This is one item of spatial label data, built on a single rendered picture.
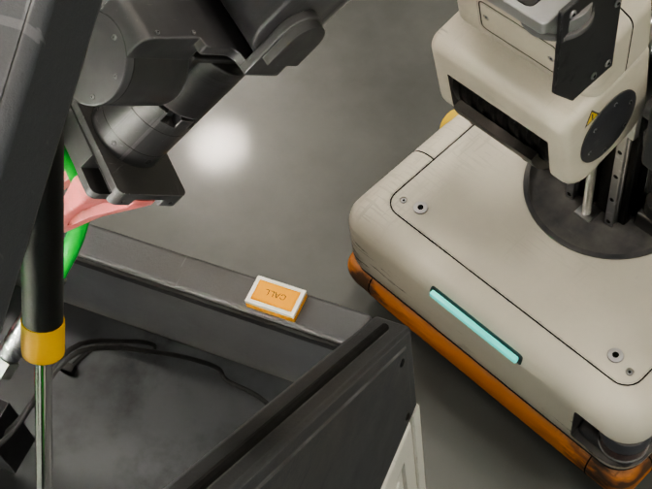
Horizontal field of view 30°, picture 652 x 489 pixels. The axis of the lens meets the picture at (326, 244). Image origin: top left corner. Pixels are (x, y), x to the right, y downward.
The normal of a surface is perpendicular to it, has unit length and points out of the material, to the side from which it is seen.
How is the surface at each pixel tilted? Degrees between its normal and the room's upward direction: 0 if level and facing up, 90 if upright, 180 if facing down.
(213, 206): 0
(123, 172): 49
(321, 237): 0
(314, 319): 0
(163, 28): 44
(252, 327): 90
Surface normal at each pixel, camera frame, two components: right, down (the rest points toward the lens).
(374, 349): 0.20, -0.94
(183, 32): 0.60, -0.56
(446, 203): -0.10, -0.54
